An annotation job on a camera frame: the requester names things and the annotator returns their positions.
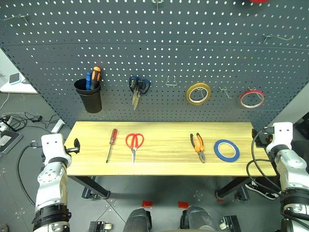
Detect blue tape roll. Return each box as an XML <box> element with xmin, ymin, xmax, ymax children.
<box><xmin>213</xmin><ymin>139</ymin><xmax>240</xmax><ymax>162</ymax></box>

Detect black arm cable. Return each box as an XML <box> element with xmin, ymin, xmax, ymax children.
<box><xmin>246</xmin><ymin>134</ymin><xmax>283</xmax><ymax>197</ymax></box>
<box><xmin>16</xmin><ymin>142</ymin><xmax>45</xmax><ymax>206</ymax></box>

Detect red handled screwdriver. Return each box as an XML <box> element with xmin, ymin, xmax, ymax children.
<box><xmin>105</xmin><ymin>128</ymin><xmax>119</xmax><ymax>164</ymax></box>

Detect blue handled screwdriver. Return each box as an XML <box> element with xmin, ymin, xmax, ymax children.
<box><xmin>85</xmin><ymin>72</ymin><xmax>93</xmax><ymax>91</ymax></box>

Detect white power strip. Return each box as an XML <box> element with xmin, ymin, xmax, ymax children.
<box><xmin>0</xmin><ymin>116</ymin><xmax>12</xmax><ymax>131</ymax></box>

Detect red handled scissors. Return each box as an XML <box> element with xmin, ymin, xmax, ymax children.
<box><xmin>125</xmin><ymin>132</ymin><xmax>145</xmax><ymax>165</ymax></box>

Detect white metal bracket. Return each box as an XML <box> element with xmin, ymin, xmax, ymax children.
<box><xmin>51</xmin><ymin>118</ymin><xmax>66</xmax><ymax>134</ymax></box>

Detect metal wire loop hook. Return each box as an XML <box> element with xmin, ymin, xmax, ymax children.
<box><xmin>165</xmin><ymin>75</ymin><xmax>178</xmax><ymax>87</ymax></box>

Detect blue handled scissors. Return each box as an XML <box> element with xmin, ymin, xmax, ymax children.
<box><xmin>128</xmin><ymin>75</ymin><xmax>152</xmax><ymax>112</ymax></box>

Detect long metal peg hook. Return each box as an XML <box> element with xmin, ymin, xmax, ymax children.
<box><xmin>2</xmin><ymin>14</ymin><xmax>31</xmax><ymax>25</ymax></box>
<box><xmin>263</xmin><ymin>33</ymin><xmax>295</xmax><ymax>44</ymax></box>

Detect dark rounded robot shape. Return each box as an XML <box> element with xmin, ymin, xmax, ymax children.
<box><xmin>123</xmin><ymin>208</ymin><xmax>153</xmax><ymax>232</ymax></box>
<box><xmin>181</xmin><ymin>205</ymin><xmax>217</xmax><ymax>232</ymax></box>

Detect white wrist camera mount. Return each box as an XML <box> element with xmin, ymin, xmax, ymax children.
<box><xmin>40</xmin><ymin>133</ymin><xmax>72</xmax><ymax>167</ymax></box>
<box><xmin>265</xmin><ymin>122</ymin><xmax>294</xmax><ymax>154</ymax></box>

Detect black cup holder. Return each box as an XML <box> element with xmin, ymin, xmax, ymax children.
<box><xmin>73</xmin><ymin>78</ymin><xmax>103</xmax><ymax>114</ymax></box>

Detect dark grey metal pegboard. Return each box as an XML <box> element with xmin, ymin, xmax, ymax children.
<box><xmin>0</xmin><ymin>0</ymin><xmax>309</xmax><ymax>133</ymax></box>

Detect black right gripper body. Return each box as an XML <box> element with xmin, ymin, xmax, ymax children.
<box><xmin>255</xmin><ymin>127</ymin><xmax>275</xmax><ymax>148</ymax></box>

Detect orange black handled screwdriver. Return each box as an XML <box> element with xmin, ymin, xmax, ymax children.
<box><xmin>89</xmin><ymin>66</ymin><xmax>101</xmax><ymax>91</ymax></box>

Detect yellow tape roll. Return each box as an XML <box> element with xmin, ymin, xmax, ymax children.
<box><xmin>185</xmin><ymin>82</ymin><xmax>212</xmax><ymax>106</ymax></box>

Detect blue framed device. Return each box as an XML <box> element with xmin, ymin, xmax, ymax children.
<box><xmin>8</xmin><ymin>72</ymin><xmax>21</xmax><ymax>86</ymax></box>

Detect grey flat laptop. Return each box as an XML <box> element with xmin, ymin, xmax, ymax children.
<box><xmin>0</xmin><ymin>131</ymin><xmax>24</xmax><ymax>155</ymax></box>

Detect white side desk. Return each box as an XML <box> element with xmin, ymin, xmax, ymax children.
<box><xmin>0</xmin><ymin>76</ymin><xmax>39</xmax><ymax>94</ymax></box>

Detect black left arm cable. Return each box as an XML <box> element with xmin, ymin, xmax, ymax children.
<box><xmin>16</xmin><ymin>142</ymin><xmax>45</xmax><ymax>206</ymax></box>

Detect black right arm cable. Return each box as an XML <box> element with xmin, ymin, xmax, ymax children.
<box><xmin>246</xmin><ymin>134</ymin><xmax>283</xmax><ymax>197</ymax></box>

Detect black floor cables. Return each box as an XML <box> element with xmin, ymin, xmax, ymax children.
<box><xmin>0</xmin><ymin>112</ymin><xmax>61</xmax><ymax>133</ymax></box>

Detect thin red tape roll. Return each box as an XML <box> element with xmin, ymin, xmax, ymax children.
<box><xmin>239</xmin><ymin>89</ymin><xmax>265</xmax><ymax>110</ymax></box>

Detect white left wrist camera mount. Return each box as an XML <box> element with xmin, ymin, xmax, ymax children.
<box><xmin>40</xmin><ymin>133</ymin><xmax>72</xmax><ymax>167</ymax></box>

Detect black table leg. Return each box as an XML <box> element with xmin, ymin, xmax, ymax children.
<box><xmin>215</xmin><ymin>176</ymin><xmax>254</xmax><ymax>198</ymax></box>
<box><xmin>70</xmin><ymin>175</ymin><xmax>111</xmax><ymax>200</ymax></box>

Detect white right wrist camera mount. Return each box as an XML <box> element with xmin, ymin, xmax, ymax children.
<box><xmin>265</xmin><ymin>122</ymin><xmax>294</xmax><ymax>154</ymax></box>

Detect orange black pliers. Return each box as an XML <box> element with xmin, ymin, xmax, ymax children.
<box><xmin>189</xmin><ymin>132</ymin><xmax>207</xmax><ymax>164</ymax></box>

